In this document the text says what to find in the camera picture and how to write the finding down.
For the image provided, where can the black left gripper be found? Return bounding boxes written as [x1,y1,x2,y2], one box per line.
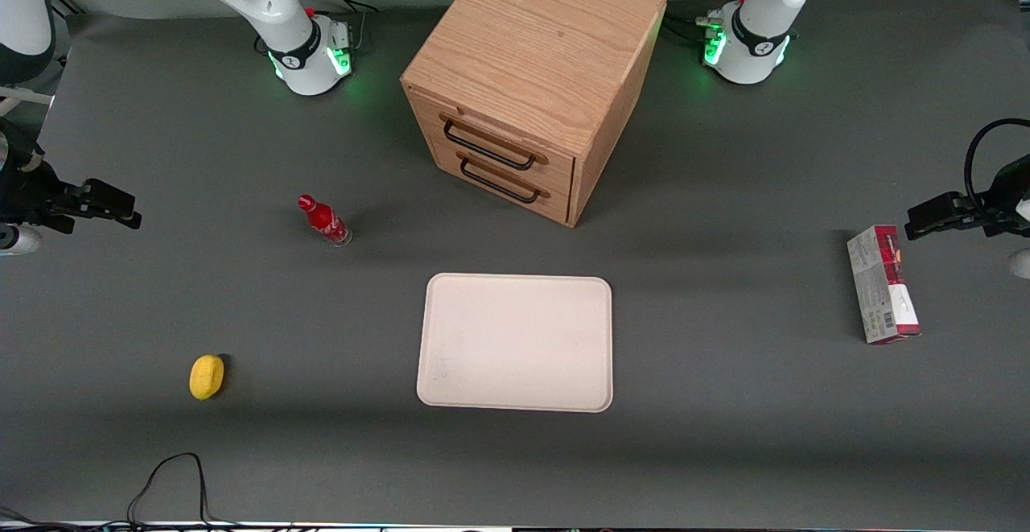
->
[905,155,1030,241]

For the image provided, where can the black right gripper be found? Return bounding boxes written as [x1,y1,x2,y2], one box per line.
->
[0,158,142,235]

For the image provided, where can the wooden drawer with worn handle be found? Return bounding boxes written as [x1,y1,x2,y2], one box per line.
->
[406,88,577,195]

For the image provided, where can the black metal drawer handle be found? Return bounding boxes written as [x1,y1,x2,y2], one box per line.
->
[439,113,550,171]
[456,152,552,204]

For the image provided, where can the light wooden drawer cabinet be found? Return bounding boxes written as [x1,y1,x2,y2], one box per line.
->
[400,0,668,229]

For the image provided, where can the red and white carton box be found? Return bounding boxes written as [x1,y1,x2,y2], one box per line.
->
[847,225,922,345]

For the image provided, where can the white metal stand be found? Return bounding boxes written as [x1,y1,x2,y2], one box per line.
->
[0,84,53,118]

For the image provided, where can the yellow lemon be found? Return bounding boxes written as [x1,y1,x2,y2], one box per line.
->
[189,354,226,401]

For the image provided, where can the red cola bottle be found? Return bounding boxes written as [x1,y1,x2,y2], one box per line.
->
[297,194,353,248]

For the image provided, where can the cream plastic tray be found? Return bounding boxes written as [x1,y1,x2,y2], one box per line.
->
[416,273,614,414]

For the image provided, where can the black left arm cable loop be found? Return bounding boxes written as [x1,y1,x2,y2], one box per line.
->
[964,118,1030,219]

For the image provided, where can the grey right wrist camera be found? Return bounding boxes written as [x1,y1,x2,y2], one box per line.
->
[0,225,43,257]

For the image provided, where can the black cable on table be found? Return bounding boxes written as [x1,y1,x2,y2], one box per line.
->
[127,452,242,531]

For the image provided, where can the black left arm base cables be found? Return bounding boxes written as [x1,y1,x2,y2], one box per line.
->
[664,0,753,48]

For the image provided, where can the black arm base cables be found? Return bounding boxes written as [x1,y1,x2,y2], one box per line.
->
[664,0,753,48]
[304,0,381,56]

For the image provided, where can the black right arm base cables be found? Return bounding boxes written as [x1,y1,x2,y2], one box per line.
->
[304,0,381,56]

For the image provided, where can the wooden drawer with clean handle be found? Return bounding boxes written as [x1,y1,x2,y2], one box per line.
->
[425,134,575,225]

